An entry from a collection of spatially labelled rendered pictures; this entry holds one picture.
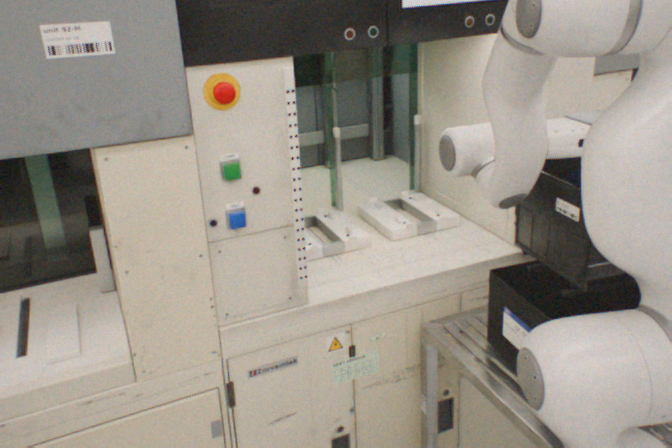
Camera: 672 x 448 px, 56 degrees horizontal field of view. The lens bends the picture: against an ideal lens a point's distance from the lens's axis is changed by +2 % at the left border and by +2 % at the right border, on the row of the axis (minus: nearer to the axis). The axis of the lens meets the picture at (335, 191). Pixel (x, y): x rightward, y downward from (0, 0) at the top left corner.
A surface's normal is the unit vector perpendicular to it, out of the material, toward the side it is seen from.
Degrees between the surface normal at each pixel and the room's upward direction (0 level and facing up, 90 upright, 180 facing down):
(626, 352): 36
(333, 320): 90
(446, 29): 90
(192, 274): 90
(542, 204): 89
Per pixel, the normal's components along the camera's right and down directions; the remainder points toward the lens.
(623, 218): -0.56, 0.25
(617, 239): -0.66, 0.41
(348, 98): 0.40, 0.30
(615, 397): 0.10, 0.12
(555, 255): -0.95, 0.14
